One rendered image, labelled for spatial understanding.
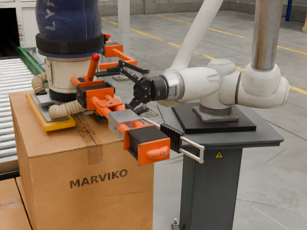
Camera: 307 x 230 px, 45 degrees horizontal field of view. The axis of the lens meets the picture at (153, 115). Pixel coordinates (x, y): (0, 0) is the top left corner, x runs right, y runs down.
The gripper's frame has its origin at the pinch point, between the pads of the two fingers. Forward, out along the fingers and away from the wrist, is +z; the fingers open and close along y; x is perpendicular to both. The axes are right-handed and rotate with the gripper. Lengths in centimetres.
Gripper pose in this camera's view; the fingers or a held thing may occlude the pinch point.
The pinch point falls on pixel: (100, 96)
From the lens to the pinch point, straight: 108.9
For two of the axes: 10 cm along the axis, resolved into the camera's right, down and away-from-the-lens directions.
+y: -0.2, 9.2, 3.8
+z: -8.9, 1.6, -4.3
